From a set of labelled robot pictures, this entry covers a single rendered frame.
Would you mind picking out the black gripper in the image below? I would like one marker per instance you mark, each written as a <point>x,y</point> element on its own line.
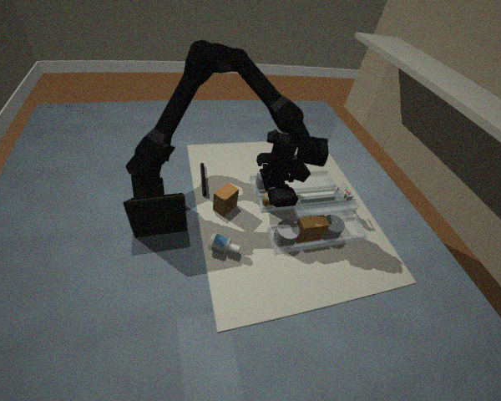
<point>274,174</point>

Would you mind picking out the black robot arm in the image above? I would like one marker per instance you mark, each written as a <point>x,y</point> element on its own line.
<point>202,61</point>

